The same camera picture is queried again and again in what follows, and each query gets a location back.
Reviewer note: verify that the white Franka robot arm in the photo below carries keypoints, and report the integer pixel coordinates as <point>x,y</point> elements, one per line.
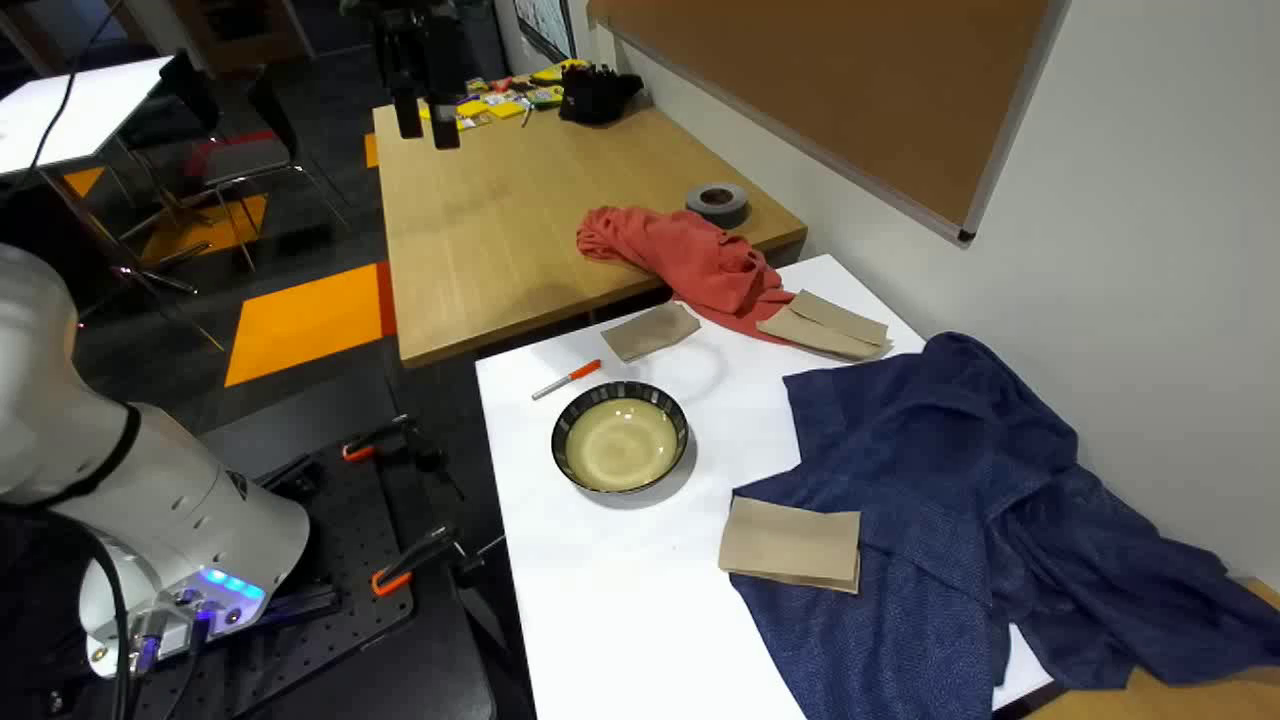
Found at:
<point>124,473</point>

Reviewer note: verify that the dark rimmed cream bowl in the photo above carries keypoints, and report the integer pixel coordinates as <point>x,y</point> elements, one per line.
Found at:
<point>621,440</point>

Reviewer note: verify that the tan paper piece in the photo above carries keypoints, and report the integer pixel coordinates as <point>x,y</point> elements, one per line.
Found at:
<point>649,331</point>

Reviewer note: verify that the red cloth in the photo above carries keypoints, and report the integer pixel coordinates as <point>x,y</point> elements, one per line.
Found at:
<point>695,263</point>

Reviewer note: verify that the grey tape roll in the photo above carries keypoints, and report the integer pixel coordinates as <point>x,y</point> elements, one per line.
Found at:
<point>716,207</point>

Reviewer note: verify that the wooden table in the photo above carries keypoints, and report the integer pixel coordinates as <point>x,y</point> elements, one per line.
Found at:
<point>535,220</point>

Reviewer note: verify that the folded tan napkin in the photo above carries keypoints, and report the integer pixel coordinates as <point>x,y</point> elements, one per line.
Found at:
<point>793,547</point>

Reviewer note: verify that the black glove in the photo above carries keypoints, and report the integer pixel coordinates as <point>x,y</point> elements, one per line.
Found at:
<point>597,95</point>

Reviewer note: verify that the yellow box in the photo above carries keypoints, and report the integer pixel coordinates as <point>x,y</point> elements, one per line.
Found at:
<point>486,111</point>

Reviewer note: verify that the cork bulletin board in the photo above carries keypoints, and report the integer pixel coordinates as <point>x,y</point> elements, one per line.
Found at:
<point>855,86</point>

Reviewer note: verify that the black stand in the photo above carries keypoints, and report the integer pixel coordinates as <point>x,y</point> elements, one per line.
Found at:
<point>427,72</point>

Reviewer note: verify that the blue cloth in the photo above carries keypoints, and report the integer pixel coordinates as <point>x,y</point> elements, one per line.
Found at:
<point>981,504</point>

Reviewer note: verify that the white board on stand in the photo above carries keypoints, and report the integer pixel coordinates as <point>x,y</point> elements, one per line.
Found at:
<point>68,111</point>

